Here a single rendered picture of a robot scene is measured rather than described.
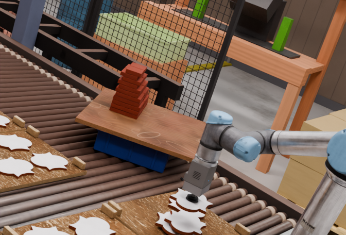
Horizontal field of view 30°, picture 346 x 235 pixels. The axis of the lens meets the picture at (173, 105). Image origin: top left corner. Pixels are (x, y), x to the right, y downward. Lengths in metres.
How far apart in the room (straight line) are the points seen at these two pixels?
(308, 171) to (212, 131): 2.93
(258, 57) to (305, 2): 3.48
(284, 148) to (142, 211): 0.56
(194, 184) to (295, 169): 2.91
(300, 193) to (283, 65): 1.16
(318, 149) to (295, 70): 3.57
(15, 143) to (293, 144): 1.04
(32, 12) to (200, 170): 1.90
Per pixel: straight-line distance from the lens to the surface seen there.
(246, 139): 1.94
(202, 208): 2.08
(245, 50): 5.61
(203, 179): 2.04
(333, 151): 1.72
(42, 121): 2.78
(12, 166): 2.28
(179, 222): 2.15
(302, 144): 1.96
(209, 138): 2.00
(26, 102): 2.95
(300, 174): 4.91
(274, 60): 5.53
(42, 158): 2.39
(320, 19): 8.90
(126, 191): 2.39
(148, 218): 2.21
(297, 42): 9.00
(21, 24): 3.71
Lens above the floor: 1.94
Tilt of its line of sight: 17 degrees down
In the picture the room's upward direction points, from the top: 18 degrees clockwise
